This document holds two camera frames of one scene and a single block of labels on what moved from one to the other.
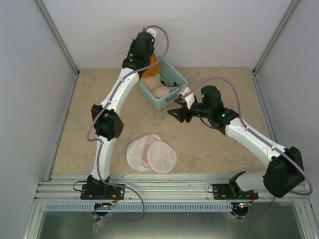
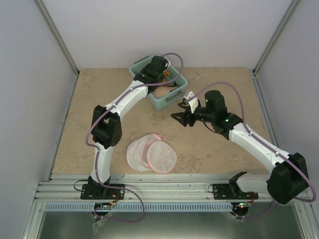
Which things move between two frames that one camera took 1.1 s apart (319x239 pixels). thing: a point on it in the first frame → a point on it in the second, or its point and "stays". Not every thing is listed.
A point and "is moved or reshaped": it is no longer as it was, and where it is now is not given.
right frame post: (283, 23) stays
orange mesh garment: (154, 69) is moved or reshaped
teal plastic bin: (170, 75) stays
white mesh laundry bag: (149, 151) stays
